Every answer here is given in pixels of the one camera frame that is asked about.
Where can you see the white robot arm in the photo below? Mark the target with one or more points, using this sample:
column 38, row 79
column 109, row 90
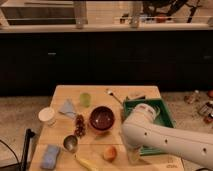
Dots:
column 139, row 130

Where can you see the green plastic tray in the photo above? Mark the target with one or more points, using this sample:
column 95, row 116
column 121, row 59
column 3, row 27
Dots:
column 163, row 118

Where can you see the black handled knife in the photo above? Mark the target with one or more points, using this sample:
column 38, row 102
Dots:
column 135, row 97

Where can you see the light blue cloth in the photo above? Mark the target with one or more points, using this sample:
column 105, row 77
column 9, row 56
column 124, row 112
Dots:
column 68, row 109

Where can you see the bunch of dark grapes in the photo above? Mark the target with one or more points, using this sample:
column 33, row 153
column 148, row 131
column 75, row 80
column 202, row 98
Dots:
column 80, row 128

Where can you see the green plastic cup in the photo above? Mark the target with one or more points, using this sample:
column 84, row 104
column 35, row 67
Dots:
column 85, row 99

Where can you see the blue sponge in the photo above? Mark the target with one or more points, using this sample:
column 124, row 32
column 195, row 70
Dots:
column 49, row 158

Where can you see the yellow banana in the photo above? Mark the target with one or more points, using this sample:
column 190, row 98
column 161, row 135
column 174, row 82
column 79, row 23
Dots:
column 86, row 163

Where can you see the small metal cup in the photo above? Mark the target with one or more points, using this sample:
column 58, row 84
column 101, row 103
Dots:
column 70, row 143

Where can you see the dark red bowl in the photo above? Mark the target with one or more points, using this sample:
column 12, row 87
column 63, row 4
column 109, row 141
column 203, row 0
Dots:
column 102, row 118

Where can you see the white paper cup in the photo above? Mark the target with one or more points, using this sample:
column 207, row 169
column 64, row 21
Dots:
column 47, row 116

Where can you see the black stand left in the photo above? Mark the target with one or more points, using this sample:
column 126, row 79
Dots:
column 29, row 134

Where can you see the red yellow apple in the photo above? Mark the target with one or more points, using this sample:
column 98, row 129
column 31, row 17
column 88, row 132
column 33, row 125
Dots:
column 110, row 153

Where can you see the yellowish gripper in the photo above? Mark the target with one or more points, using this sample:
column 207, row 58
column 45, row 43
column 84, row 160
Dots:
column 133, row 156

